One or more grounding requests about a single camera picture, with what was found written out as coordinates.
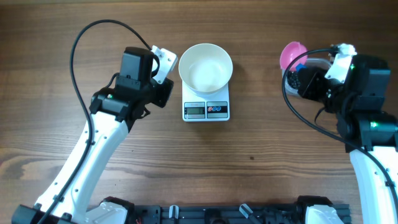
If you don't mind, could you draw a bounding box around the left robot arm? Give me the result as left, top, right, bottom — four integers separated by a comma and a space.
11, 46, 178, 223

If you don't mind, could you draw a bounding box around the pile of black beans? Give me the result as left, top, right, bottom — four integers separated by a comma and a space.
287, 71, 301, 90

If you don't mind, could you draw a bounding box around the right black camera cable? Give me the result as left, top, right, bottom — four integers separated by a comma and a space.
281, 47, 398, 212

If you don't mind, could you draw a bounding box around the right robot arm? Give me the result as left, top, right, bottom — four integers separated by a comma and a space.
297, 55, 397, 223

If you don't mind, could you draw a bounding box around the white bowl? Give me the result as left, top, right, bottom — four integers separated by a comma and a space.
178, 43, 233, 94

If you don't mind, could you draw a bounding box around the left black camera cable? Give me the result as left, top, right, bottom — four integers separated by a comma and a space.
35, 19, 153, 224

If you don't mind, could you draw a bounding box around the black camera cable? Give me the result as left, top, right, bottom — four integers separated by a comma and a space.
35, 19, 153, 224
281, 47, 398, 212

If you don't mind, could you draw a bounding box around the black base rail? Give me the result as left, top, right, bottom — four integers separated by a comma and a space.
83, 203, 352, 224

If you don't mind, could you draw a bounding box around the clear plastic container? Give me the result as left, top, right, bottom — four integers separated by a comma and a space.
285, 58, 331, 97

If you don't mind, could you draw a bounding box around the pink scoop blue handle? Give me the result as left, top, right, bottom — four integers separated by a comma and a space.
279, 42, 308, 71

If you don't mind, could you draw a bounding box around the white digital kitchen scale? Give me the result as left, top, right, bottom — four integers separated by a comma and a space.
182, 83, 230, 122

